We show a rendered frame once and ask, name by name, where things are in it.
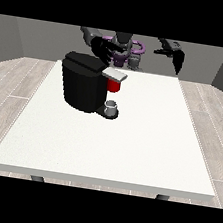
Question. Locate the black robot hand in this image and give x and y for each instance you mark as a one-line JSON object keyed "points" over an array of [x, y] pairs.
{"points": [[101, 49], [177, 60]]}

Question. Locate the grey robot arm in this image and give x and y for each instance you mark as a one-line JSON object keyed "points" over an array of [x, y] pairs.
{"points": [[90, 33], [168, 44]]}

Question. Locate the pale grey machine lid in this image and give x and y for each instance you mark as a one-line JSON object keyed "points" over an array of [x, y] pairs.
{"points": [[115, 74]]}

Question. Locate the red pod holder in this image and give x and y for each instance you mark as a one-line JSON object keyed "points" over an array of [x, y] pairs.
{"points": [[113, 85]]}

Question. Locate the black coffee machine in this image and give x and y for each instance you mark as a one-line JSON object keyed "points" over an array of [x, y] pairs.
{"points": [[82, 85]]}

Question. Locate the grey robot trunk purple rings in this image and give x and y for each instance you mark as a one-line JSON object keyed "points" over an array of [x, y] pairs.
{"points": [[124, 53]]}

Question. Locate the small grey cup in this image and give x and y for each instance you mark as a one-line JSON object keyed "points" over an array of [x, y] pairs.
{"points": [[111, 108]]}

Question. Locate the dark table leg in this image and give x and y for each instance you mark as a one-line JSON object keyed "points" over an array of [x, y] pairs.
{"points": [[162, 197], [37, 178]]}

